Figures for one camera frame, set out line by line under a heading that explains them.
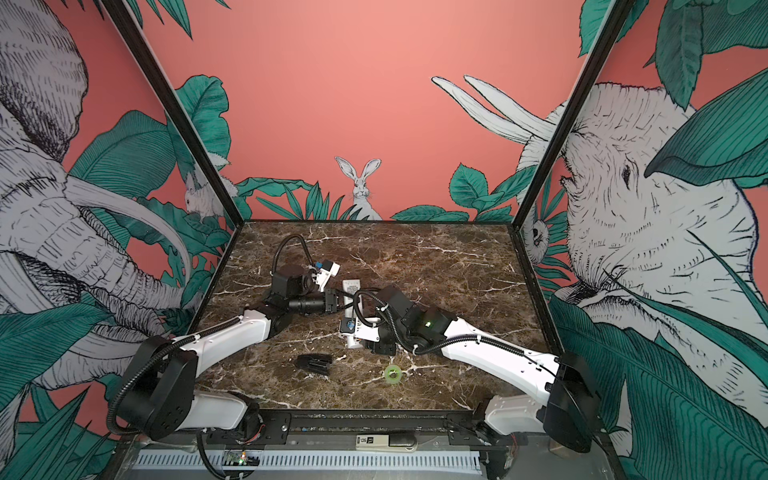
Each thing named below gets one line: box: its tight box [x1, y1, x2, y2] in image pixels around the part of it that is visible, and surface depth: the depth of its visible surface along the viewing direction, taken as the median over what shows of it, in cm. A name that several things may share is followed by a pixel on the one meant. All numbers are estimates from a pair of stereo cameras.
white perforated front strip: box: [131, 450, 484, 475], surface depth 71 cm
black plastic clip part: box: [296, 354, 332, 376], surface depth 85 cm
